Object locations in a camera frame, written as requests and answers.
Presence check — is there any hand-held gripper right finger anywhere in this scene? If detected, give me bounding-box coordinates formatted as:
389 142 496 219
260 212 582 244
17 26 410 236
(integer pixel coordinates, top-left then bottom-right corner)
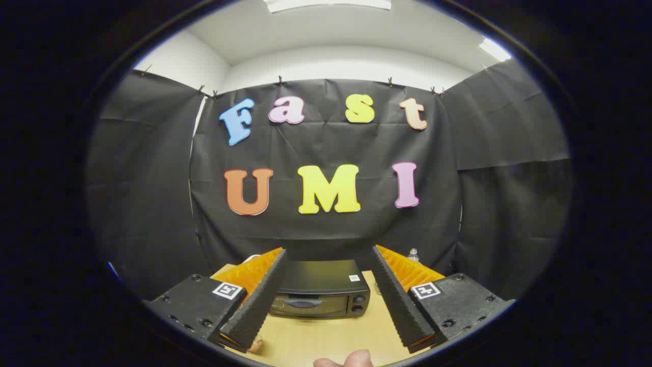
372 245 516 354

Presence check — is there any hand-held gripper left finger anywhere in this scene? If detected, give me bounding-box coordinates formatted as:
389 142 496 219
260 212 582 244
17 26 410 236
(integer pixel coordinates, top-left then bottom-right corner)
144 247 287 353

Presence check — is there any black toaster oven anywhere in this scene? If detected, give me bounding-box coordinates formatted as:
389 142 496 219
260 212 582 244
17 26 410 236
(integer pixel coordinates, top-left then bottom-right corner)
269 260 371 320

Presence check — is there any small ceiling light panel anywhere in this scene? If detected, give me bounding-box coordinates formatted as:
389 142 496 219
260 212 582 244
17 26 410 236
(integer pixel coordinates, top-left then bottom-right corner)
478 38 512 62

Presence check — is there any long ceiling light panel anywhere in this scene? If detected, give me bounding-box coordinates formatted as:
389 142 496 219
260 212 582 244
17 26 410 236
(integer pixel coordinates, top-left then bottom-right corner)
264 0 393 14

